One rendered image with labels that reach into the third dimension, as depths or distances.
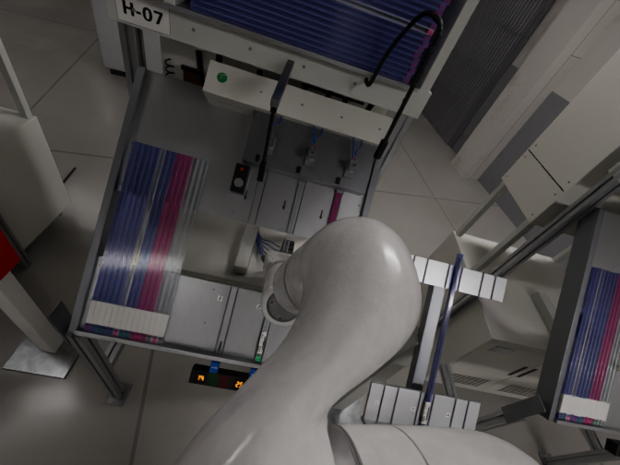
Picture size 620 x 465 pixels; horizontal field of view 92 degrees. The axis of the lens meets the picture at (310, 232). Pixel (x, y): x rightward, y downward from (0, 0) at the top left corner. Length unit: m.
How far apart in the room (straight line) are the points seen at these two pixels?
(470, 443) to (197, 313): 0.77
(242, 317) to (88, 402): 0.97
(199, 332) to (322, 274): 0.73
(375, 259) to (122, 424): 1.53
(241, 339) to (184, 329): 0.16
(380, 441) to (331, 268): 0.10
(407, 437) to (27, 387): 1.70
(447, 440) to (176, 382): 1.51
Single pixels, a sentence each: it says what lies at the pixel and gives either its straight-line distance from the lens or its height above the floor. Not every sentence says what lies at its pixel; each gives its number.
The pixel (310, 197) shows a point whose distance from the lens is 0.86.
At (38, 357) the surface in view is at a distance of 1.83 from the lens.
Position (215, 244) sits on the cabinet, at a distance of 1.25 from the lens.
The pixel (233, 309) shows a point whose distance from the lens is 0.88.
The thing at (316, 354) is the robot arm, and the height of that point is 1.44.
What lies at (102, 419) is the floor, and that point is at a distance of 1.67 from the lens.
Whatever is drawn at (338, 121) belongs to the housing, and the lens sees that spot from 0.83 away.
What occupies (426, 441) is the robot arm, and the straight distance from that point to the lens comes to 0.20.
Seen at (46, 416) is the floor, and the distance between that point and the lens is 1.74.
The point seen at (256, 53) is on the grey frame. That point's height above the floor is 1.34.
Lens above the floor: 1.59
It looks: 45 degrees down
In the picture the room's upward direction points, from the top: 22 degrees clockwise
